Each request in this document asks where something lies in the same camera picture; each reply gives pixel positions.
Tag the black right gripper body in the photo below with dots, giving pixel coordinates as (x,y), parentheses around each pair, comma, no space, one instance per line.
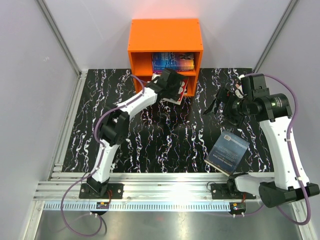
(235,109)

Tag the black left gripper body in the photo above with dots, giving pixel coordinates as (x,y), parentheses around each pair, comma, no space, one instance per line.
(173,89)

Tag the red Treehouse book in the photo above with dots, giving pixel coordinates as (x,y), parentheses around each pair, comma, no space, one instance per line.
(182,90)

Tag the purple paperback book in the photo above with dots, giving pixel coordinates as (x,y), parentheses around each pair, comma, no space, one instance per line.
(182,72)

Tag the Jane Eyre book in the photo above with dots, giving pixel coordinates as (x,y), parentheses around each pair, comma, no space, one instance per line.
(180,61)

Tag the dark blue book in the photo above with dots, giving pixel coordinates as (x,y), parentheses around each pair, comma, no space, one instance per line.
(227,152)

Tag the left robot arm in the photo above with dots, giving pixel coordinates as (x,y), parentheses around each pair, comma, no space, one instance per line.
(112,128)

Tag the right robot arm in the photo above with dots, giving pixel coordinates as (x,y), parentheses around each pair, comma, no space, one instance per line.
(275,117)

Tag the orange wooden shelf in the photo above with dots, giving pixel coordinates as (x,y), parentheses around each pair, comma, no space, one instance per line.
(148,36)

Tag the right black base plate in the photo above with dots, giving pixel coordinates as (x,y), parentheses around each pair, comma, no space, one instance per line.
(220,191)

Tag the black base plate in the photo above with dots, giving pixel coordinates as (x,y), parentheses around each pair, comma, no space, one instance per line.
(109,191)
(220,191)

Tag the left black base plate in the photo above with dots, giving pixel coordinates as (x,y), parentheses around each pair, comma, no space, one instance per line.
(109,191)

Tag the slotted cable duct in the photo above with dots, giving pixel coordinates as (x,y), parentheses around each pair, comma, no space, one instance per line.
(98,206)

